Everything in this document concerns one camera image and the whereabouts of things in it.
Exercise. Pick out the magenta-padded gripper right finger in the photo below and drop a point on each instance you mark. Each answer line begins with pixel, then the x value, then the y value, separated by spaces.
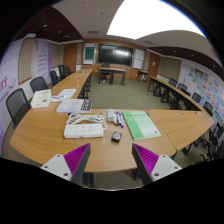
pixel 155 166

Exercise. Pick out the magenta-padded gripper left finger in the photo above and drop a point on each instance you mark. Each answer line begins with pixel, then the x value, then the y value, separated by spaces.
pixel 68 165

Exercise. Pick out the black charger with red ports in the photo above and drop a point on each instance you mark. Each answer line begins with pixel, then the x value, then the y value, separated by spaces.
pixel 116 136

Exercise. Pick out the white power strip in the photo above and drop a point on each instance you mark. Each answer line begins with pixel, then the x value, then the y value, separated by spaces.
pixel 83 130

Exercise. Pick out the green booklet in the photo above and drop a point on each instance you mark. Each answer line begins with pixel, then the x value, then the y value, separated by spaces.
pixel 140 125

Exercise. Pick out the blue whiteboard marker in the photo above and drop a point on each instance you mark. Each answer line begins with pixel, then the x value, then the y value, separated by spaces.
pixel 121 121
pixel 118 118

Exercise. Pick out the red whiteboard marker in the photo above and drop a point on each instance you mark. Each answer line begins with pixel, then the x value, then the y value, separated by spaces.
pixel 115 119

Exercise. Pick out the white whiteboard eraser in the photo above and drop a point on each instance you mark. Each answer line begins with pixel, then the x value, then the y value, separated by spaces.
pixel 111 115

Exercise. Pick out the blue and white packet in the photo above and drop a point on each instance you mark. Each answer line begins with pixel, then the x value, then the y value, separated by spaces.
pixel 57 98

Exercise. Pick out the white translucent box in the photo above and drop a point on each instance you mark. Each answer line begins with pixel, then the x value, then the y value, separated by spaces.
pixel 41 98

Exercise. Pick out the row of black mesh chairs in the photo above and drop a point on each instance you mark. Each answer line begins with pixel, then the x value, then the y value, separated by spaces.
pixel 196 97
pixel 16 103

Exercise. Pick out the small wooden side desk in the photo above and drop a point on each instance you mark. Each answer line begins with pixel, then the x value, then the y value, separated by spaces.
pixel 142 72

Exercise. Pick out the brown wooden door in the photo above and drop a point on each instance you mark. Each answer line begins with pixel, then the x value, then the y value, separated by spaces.
pixel 70 57
pixel 153 66

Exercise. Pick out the wooden lectern desk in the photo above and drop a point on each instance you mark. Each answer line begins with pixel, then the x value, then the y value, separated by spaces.
pixel 112 70

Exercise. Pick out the black office chair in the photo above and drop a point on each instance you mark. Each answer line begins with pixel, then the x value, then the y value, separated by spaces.
pixel 105 65

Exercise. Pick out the plain white whiteboard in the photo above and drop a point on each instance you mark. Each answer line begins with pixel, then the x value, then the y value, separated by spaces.
pixel 138 59

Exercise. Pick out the whiteboard with green panel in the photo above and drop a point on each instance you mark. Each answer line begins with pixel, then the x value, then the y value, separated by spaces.
pixel 89 53

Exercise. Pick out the grey ceiling air vent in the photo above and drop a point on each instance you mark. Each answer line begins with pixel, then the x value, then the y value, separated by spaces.
pixel 93 32
pixel 148 42

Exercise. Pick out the large bright ceiling light panel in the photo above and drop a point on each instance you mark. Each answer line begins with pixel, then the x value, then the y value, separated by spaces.
pixel 146 18

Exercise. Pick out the colourful wall posters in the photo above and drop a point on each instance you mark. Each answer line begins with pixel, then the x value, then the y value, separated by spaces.
pixel 206 88

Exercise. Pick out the wide purple wall banner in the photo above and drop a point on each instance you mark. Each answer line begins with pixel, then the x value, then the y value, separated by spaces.
pixel 8 86

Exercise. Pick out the narrow purple wall banner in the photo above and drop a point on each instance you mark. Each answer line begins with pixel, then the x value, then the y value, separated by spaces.
pixel 41 61

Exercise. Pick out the large black wall screen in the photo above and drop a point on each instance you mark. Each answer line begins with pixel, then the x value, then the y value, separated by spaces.
pixel 115 55

